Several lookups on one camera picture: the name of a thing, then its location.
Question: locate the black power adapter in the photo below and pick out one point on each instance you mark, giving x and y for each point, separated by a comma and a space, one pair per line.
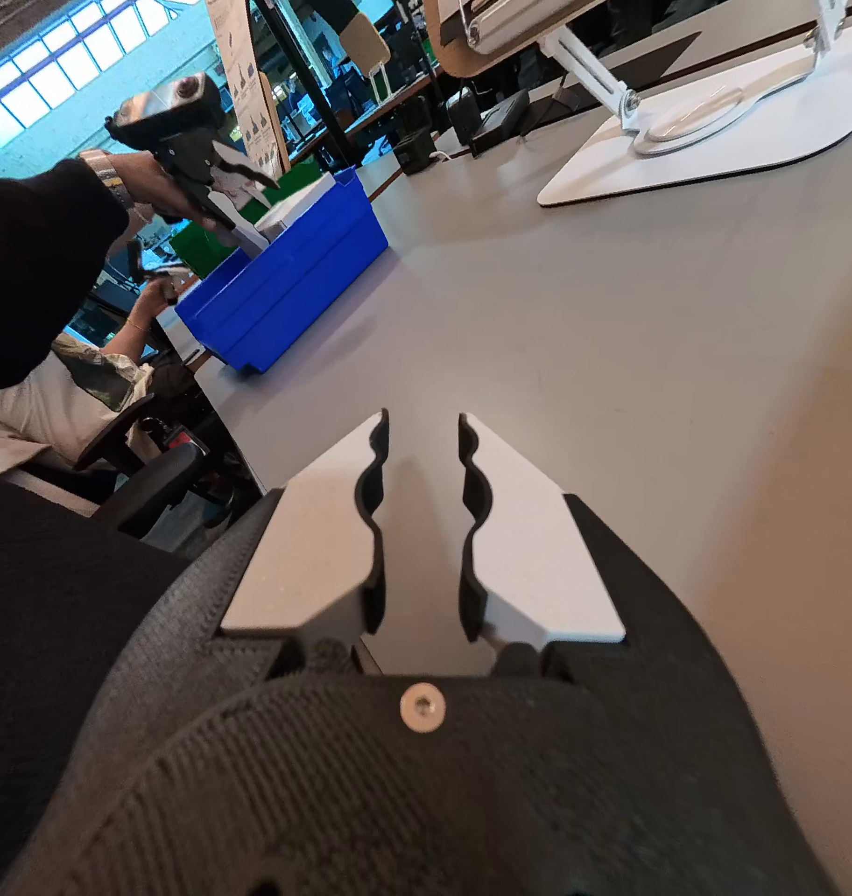
503, 119

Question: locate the black office chair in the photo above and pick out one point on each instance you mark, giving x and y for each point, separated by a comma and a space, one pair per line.
152, 483

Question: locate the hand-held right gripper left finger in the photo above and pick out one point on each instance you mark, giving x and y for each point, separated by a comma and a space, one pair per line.
307, 560

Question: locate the white cardboard mailer box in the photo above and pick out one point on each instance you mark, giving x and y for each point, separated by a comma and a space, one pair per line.
300, 206

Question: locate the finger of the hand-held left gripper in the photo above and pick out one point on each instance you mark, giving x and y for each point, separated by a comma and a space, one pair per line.
247, 168
240, 227

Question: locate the person's black sweater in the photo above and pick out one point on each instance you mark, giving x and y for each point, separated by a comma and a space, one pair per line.
47, 630

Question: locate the white document stand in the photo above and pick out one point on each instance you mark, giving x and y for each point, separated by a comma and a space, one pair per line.
713, 140

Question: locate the grey desk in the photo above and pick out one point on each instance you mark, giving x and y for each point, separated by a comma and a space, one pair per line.
608, 350

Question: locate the green plastic bin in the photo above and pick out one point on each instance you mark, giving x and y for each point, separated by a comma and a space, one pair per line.
205, 252

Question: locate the black handheld device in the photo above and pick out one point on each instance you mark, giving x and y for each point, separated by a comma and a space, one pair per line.
145, 269

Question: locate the another person's forearm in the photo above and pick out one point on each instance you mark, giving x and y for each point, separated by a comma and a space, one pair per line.
135, 325

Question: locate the person's left hand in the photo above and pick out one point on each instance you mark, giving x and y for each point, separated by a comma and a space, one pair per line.
152, 185

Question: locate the tan board document stand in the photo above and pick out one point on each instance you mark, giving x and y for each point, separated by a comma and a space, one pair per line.
254, 84

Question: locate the person's left forearm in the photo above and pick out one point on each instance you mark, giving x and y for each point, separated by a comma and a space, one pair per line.
40, 266

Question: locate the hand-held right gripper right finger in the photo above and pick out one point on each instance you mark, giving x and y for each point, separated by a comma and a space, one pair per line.
545, 567

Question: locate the blue plastic bin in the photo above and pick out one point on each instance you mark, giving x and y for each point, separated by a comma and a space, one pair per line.
293, 280

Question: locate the small black box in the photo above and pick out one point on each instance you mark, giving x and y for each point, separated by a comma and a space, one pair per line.
415, 154

